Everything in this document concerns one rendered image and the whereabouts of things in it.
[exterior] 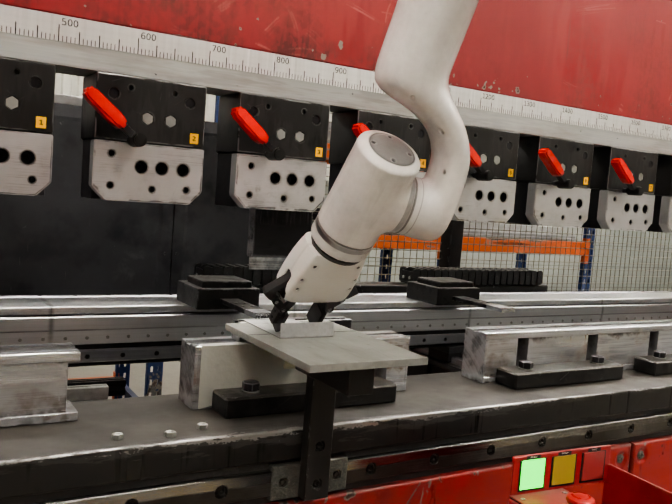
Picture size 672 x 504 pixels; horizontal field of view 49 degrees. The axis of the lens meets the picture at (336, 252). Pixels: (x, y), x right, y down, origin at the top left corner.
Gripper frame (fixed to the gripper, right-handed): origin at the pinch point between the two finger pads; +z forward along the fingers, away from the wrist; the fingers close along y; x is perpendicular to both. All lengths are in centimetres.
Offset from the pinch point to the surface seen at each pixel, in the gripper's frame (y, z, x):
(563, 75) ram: -56, -29, -33
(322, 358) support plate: 4.3, -8.1, 13.3
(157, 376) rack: -35, 153, -94
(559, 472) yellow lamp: -37.6, 4.7, 27.9
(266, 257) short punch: 0.9, 0.6, -12.3
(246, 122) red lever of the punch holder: 9.2, -19.5, -18.8
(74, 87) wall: -50, 219, -372
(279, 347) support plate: 6.9, -3.7, 8.1
